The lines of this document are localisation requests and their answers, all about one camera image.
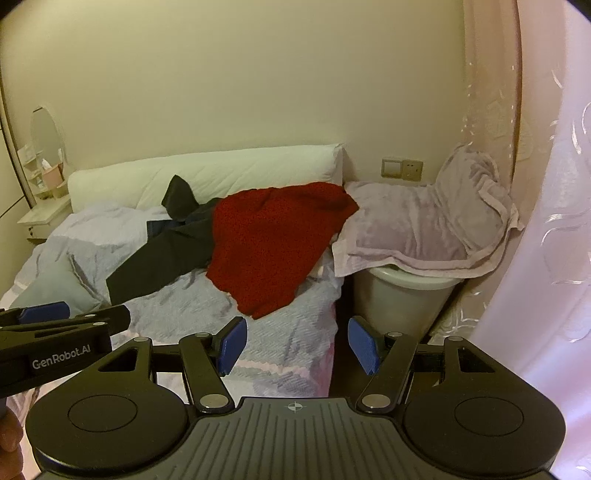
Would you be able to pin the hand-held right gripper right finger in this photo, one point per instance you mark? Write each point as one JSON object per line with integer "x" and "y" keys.
{"x": 362, "y": 344}

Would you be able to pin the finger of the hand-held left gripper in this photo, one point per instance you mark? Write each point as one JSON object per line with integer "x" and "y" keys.
{"x": 111, "y": 318}
{"x": 44, "y": 312}

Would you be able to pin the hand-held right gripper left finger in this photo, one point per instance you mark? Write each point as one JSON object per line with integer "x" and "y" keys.
{"x": 233, "y": 346}

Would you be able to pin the red knit sweater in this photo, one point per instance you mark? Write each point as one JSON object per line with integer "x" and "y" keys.
{"x": 277, "y": 240}

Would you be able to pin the person's left hand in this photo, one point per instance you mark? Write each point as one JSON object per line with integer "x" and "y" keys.
{"x": 8, "y": 429}

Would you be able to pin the white plastic laundry basket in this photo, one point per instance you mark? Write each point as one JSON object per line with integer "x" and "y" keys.
{"x": 397, "y": 300}

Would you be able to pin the grey striped duvet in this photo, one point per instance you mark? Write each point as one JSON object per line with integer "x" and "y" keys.
{"x": 184, "y": 304}

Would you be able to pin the black pants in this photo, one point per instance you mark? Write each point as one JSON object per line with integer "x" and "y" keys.
{"x": 171, "y": 249}

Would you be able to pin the white dressing table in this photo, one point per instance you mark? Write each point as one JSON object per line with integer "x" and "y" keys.
{"x": 41, "y": 214}

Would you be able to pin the pink tissue box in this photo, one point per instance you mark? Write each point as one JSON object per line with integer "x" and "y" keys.
{"x": 51, "y": 177}

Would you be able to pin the long white pillow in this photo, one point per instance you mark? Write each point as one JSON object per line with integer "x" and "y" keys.
{"x": 231, "y": 170}

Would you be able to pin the pink sheer curtain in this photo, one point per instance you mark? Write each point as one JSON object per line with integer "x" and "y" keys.
{"x": 545, "y": 230}

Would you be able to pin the beige wall switch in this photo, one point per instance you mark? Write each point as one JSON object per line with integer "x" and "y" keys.
{"x": 392, "y": 168}

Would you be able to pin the beige wall socket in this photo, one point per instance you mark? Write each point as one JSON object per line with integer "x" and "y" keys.
{"x": 413, "y": 170}

